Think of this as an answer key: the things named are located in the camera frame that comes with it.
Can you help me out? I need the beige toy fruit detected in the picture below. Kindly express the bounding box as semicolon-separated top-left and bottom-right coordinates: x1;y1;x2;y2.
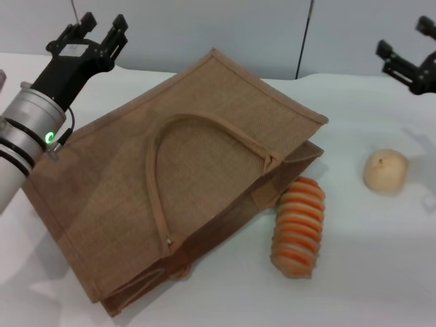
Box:
362;149;410;195

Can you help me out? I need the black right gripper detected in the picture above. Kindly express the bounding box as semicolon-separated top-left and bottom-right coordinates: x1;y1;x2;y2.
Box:
375;14;436;97

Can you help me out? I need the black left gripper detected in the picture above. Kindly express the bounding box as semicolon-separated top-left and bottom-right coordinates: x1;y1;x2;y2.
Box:
32;11;130;110

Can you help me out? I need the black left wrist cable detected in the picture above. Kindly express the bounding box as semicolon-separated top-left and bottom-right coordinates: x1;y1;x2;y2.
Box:
50;107;76;161

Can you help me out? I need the orange striped toy bread loaf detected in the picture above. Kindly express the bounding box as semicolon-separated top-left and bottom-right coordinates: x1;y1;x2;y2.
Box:
270;176;327;280

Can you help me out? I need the brown jute handbag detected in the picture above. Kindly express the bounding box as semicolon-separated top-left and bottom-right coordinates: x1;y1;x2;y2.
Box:
25;47;330;307

